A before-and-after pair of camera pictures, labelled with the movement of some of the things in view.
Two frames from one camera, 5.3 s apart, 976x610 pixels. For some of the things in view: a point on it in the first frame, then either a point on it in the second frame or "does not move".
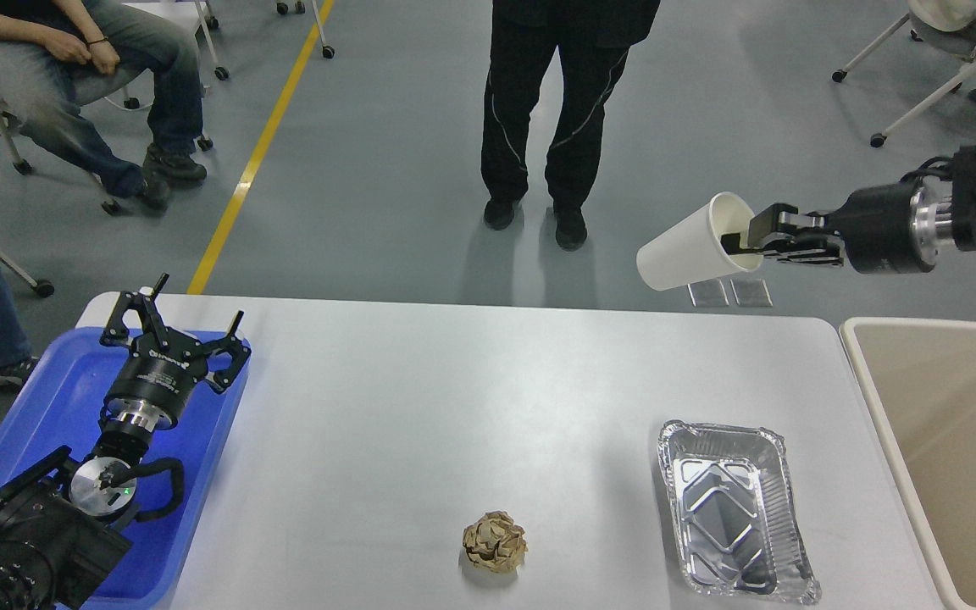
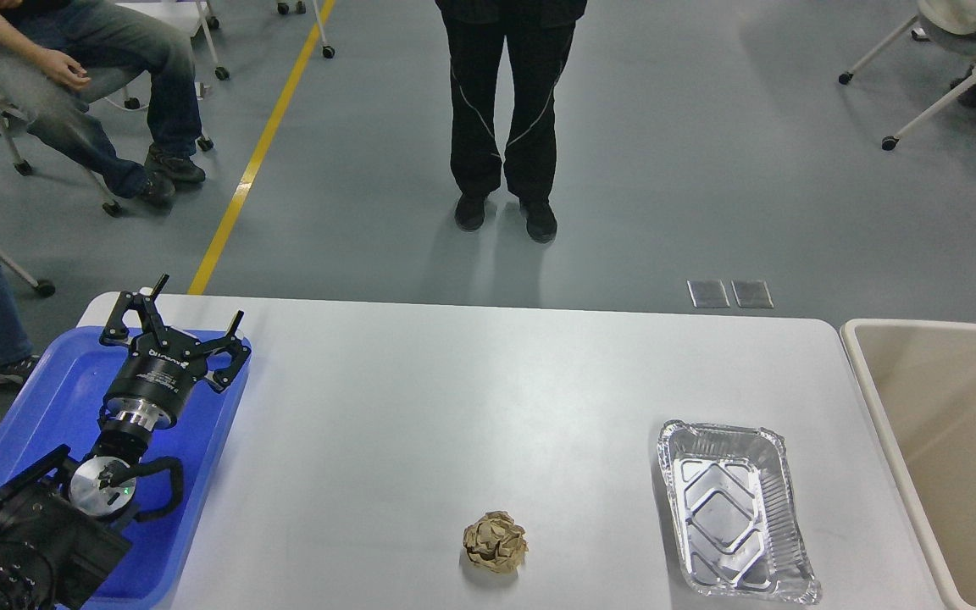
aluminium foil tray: [733, 513] does not move
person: [593, 38] to [539, 35]
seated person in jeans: [41, 60] does not move
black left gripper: [162, 367] does not move
